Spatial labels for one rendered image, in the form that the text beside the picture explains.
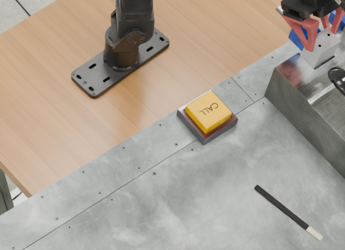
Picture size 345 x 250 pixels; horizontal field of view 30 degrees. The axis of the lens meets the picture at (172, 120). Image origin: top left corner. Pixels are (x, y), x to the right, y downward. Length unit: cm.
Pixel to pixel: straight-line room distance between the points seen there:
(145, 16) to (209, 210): 34
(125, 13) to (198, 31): 25
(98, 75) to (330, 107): 42
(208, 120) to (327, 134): 21
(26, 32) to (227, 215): 53
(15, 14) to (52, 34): 111
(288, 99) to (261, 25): 22
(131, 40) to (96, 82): 12
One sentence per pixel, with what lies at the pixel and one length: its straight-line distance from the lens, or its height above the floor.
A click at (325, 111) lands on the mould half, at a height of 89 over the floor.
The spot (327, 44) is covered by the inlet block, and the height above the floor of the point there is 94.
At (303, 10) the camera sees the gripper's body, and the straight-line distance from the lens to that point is 108.
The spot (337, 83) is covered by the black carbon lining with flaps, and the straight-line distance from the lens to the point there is 118.
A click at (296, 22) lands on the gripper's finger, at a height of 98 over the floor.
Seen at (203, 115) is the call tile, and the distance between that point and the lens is 114.
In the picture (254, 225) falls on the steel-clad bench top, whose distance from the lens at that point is 110.
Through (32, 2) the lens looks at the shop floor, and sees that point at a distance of 242.
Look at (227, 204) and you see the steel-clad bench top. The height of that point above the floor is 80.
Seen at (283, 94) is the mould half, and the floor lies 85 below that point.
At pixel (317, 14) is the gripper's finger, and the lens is 110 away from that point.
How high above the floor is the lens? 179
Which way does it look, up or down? 58 degrees down
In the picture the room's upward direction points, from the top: 9 degrees clockwise
